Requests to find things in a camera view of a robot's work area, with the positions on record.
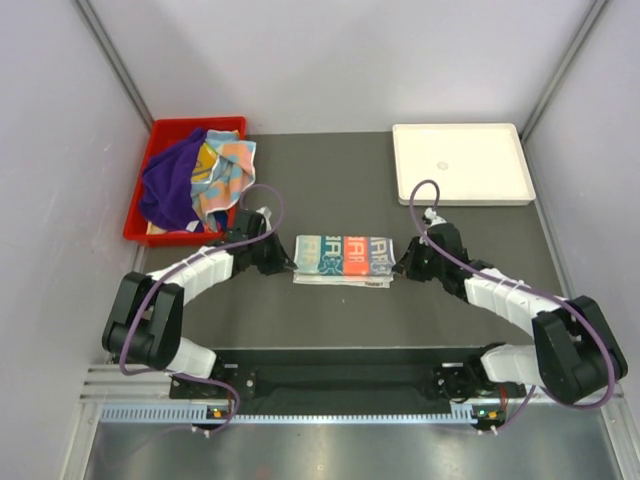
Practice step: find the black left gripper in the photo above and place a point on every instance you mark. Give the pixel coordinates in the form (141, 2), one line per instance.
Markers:
(279, 260)

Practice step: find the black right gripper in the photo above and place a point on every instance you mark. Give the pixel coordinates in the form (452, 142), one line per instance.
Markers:
(407, 266)

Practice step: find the rabbit print striped towel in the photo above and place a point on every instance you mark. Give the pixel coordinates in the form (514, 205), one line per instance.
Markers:
(344, 260)

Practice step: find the purple towel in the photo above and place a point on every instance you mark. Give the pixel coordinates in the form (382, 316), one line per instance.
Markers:
(166, 202)

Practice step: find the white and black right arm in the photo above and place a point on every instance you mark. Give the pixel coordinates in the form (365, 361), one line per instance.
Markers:
(573, 357)

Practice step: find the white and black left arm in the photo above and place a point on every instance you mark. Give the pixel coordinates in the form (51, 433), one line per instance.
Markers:
(144, 327)

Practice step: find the pastel patchwork towel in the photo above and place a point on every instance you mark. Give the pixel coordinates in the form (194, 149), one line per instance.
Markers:
(224, 169)

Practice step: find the white plastic tray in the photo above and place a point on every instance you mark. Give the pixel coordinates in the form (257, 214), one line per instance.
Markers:
(474, 164)

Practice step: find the red plastic bin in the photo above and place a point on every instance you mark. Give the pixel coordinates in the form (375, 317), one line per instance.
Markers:
(165, 133)

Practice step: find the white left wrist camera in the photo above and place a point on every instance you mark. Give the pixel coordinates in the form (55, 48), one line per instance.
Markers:
(266, 213)

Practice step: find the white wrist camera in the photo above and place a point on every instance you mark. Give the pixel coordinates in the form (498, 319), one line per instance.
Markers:
(431, 218)
(266, 213)

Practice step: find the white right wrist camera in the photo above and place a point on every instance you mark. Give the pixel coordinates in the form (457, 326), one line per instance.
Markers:
(431, 218)

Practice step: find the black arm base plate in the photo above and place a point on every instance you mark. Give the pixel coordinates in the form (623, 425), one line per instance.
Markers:
(440, 373)

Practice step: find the grey slotted cable duct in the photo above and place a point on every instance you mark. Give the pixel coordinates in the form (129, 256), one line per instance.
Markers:
(203, 414)

